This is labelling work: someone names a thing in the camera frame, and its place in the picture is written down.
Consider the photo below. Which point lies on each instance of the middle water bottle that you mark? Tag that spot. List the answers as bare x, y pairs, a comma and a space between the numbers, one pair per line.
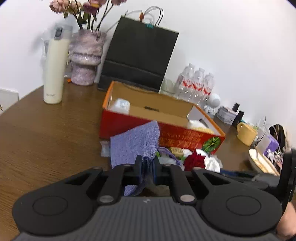
197, 86

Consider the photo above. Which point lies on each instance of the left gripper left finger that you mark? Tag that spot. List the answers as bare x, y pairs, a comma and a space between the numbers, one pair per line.
119, 177

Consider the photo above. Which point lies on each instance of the small purple white box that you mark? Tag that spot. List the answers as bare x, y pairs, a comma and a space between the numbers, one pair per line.
226, 115

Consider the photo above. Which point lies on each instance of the water bottle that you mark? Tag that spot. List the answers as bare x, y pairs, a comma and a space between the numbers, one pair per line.
184, 83
208, 86
197, 86

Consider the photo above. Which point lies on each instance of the cream thermos bottle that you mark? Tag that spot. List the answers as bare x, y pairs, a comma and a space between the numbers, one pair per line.
55, 64

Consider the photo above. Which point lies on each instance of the right water bottle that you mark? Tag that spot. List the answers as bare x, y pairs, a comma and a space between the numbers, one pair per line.
208, 86

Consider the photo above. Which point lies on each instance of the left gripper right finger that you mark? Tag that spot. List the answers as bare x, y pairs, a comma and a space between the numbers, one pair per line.
174, 177

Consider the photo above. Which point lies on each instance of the clear glass jar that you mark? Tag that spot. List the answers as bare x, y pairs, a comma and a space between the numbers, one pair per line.
167, 87

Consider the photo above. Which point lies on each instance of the black paper shopping bag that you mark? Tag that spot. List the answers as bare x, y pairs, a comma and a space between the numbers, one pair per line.
138, 55

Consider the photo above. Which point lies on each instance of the white bowl with food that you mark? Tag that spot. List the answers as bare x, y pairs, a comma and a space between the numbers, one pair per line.
260, 163

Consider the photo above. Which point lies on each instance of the red orange cardboard box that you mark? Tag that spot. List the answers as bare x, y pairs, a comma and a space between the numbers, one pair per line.
172, 116

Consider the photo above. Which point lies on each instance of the purple knitted cloth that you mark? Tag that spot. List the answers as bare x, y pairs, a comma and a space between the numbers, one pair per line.
125, 147

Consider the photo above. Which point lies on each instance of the red fabric item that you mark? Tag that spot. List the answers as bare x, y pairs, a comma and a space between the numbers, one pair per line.
196, 159

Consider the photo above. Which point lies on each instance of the dried pink flowers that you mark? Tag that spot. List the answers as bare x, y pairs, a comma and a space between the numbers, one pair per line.
84, 13

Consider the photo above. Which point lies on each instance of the left water bottle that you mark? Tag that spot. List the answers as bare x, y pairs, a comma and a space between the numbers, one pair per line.
184, 83

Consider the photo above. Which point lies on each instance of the purple ceramic vase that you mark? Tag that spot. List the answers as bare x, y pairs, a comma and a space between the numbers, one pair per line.
85, 52

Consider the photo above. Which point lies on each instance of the white round jar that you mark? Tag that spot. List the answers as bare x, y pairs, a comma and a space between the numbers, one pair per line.
120, 106

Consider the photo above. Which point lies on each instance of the black small bottle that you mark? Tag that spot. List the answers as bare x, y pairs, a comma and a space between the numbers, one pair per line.
239, 117
235, 107

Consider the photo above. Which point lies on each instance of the white robot figurine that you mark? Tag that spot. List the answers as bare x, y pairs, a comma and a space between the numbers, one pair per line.
211, 104

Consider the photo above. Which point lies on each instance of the person right hand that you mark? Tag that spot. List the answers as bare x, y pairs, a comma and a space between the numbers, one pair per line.
286, 227

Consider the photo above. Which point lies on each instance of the yellow mug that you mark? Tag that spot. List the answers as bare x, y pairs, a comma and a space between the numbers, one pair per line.
246, 134

